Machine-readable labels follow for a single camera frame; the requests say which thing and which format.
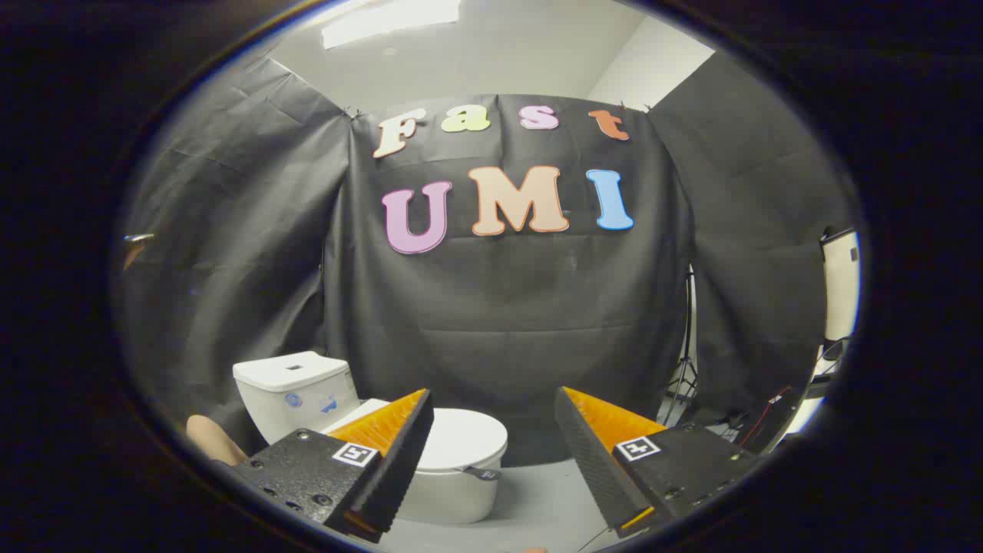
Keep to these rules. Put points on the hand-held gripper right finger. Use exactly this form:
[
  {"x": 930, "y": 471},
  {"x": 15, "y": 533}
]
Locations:
[{"x": 591, "y": 461}]

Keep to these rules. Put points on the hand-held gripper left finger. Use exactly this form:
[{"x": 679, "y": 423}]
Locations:
[{"x": 399, "y": 468}]

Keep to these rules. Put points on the white toilet tank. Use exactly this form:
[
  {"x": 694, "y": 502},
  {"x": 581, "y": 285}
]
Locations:
[{"x": 296, "y": 392}]

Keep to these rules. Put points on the black light stand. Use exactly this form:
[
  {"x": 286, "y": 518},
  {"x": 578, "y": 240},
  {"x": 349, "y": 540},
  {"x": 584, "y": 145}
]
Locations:
[{"x": 686, "y": 361}]

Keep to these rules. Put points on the person's leg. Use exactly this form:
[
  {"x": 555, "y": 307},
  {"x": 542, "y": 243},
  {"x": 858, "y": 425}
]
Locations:
[{"x": 213, "y": 442}]

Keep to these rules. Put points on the white standing panel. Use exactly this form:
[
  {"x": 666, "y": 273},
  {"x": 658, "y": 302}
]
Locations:
[{"x": 839, "y": 284}]

